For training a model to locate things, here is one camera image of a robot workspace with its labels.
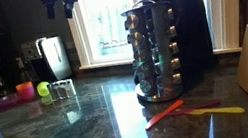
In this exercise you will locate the dark red plastic knife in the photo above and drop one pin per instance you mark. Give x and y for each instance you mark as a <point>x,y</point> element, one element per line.
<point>208,104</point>

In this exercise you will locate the clear glass jar set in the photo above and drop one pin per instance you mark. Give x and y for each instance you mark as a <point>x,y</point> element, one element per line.
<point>60,90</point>

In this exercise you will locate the silver coffee maker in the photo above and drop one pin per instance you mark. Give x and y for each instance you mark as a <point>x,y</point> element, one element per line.
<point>48,58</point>

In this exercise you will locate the green plastic ball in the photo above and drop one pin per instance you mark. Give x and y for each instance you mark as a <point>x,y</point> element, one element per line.
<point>42,89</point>

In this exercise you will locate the orange pink plastic cup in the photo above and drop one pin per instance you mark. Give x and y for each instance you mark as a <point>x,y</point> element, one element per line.
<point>26,91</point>

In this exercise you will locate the steel rotating jar stand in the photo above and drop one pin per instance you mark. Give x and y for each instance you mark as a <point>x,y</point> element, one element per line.
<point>156,60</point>

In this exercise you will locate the dark window curtain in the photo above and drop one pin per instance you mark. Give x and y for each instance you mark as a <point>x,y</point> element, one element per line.
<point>195,43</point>

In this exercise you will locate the purple plastic plate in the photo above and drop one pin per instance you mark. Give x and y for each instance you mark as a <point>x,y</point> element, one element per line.
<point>9,101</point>

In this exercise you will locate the white window frame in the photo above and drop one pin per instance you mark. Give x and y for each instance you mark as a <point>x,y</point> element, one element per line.
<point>99,35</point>

